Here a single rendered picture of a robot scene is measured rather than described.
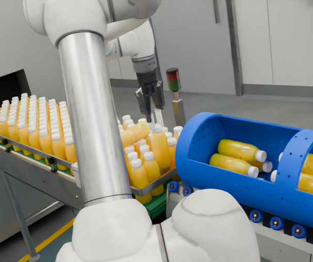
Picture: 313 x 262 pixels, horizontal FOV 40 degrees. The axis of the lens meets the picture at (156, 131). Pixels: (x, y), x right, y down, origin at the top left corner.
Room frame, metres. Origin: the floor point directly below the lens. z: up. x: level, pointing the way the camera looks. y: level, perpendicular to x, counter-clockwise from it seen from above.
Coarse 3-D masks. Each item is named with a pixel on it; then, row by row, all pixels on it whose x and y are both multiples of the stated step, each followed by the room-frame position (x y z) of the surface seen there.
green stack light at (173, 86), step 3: (168, 81) 2.04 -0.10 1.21; (171, 81) 2.03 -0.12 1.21; (174, 81) 2.02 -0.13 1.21; (177, 81) 2.02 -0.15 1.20; (180, 81) 2.05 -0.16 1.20; (168, 84) 2.04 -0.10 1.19; (171, 84) 2.03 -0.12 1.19; (174, 84) 2.02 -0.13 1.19; (177, 84) 2.02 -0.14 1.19; (180, 84) 2.04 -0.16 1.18; (168, 87) 2.06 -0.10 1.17; (171, 87) 2.03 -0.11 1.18; (174, 87) 2.02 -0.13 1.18; (177, 87) 2.02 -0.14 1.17; (180, 87) 2.03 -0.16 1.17; (171, 90) 2.03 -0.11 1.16; (174, 90) 2.02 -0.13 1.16
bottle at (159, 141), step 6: (156, 132) 1.58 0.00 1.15; (162, 132) 1.59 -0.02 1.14; (156, 138) 1.57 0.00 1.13; (162, 138) 1.57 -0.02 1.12; (156, 144) 1.57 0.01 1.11; (162, 144) 1.57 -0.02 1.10; (156, 150) 1.57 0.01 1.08; (162, 150) 1.57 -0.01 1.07; (168, 150) 1.59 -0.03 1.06; (156, 156) 1.57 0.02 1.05; (162, 156) 1.57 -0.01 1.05; (168, 156) 1.58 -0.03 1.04; (162, 162) 1.57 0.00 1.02; (168, 162) 1.58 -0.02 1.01; (162, 168) 1.57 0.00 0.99
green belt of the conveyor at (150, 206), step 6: (0, 144) 2.46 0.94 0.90; (12, 150) 2.32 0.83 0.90; (30, 156) 2.18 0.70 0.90; (42, 162) 2.07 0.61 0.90; (168, 180) 1.63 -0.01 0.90; (174, 180) 1.62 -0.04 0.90; (180, 180) 1.61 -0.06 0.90; (132, 198) 1.54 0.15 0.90; (156, 198) 1.51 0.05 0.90; (162, 198) 1.50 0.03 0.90; (144, 204) 1.48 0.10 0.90; (150, 204) 1.47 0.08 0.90; (156, 204) 1.47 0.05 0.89; (162, 204) 1.48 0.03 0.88; (150, 210) 1.44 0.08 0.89; (156, 210) 1.46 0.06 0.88; (162, 210) 1.47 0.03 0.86
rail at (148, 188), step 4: (172, 168) 1.58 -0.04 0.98; (168, 172) 1.55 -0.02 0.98; (172, 172) 1.57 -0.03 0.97; (176, 172) 1.58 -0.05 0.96; (160, 176) 1.53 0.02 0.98; (164, 176) 1.54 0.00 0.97; (168, 176) 1.55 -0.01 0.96; (172, 176) 1.56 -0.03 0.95; (156, 180) 1.51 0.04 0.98; (160, 180) 1.52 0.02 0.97; (164, 180) 1.53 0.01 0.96; (148, 184) 1.49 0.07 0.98; (152, 184) 1.49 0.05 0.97; (156, 184) 1.51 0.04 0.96; (160, 184) 1.52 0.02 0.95; (144, 188) 1.47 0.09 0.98; (148, 188) 1.48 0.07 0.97; (152, 188) 1.49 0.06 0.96; (144, 192) 1.46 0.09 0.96; (148, 192) 1.48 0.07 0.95
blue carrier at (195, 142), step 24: (192, 120) 1.44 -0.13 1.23; (216, 120) 1.53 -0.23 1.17; (240, 120) 1.41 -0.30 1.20; (192, 144) 1.44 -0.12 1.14; (216, 144) 1.52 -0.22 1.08; (264, 144) 1.41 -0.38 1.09; (288, 144) 1.13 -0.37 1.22; (312, 144) 1.10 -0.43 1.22; (192, 168) 1.32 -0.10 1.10; (216, 168) 1.24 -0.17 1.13; (288, 168) 1.07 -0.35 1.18; (240, 192) 1.17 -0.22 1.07; (264, 192) 1.10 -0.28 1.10; (288, 192) 1.04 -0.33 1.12; (288, 216) 1.06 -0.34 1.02; (312, 216) 0.99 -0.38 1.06
